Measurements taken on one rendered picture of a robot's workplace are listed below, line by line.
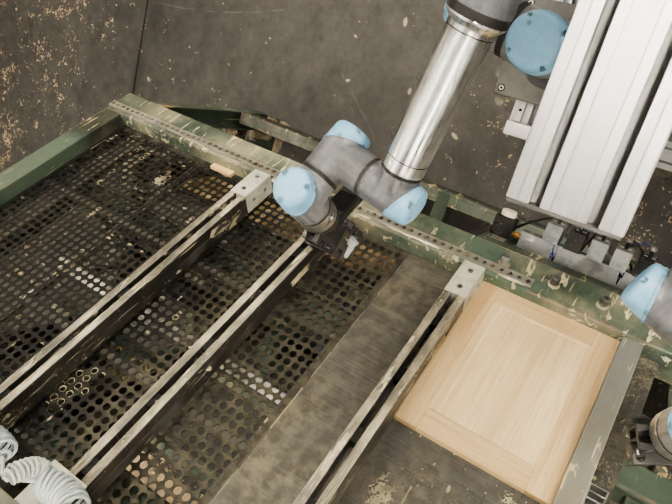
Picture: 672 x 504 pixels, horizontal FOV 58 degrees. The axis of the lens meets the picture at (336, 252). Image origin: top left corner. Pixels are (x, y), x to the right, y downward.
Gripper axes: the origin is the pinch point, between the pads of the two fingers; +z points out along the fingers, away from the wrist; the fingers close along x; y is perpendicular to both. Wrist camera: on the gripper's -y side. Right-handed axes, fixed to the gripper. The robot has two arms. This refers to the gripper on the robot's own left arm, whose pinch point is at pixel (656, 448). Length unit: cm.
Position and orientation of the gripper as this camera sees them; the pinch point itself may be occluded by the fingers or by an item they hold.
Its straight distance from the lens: 124.4
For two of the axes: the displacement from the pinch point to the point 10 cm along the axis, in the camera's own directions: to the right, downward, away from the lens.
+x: -0.1, 9.2, -3.9
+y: -9.7, 0.8, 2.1
